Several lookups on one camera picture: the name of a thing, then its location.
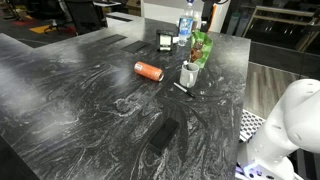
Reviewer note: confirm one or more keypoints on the black white dry-erase marker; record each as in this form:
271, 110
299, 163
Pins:
186, 64

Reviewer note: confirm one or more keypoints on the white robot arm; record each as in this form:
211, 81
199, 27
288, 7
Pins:
293, 116

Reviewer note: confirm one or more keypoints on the orange drink can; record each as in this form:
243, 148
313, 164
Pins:
148, 71

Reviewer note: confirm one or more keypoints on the black white thin pen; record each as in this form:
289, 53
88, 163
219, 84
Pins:
184, 89

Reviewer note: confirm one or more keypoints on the white ceramic mug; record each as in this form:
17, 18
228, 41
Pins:
187, 77

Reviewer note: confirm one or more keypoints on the black rectangular eraser block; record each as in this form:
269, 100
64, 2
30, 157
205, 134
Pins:
163, 136

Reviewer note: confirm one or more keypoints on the black box with white face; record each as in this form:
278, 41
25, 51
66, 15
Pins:
165, 40

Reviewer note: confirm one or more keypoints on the green snack bag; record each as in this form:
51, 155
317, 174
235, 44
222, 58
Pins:
201, 46

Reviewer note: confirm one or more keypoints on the clear plastic water bottle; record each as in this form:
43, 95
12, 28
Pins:
185, 26

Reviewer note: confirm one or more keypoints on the perforated metal plate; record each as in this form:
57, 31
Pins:
249, 126

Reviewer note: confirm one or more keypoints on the black office chair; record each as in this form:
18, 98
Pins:
83, 15

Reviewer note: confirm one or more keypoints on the wooden frame rack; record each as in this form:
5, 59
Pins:
283, 15

